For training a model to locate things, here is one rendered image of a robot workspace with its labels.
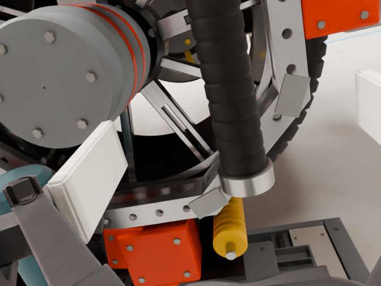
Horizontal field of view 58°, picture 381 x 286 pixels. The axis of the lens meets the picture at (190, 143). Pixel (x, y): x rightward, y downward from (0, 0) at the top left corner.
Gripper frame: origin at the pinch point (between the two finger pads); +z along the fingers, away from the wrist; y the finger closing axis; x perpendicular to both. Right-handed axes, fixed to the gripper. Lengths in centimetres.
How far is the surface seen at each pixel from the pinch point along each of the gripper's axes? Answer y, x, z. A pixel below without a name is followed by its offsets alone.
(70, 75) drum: -13.9, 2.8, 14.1
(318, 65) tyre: 13.6, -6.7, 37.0
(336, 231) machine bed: 26, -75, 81
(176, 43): -12, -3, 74
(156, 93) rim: -12.3, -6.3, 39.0
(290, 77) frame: 7.9, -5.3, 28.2
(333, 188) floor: 36, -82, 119
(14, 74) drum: -19.2, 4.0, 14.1
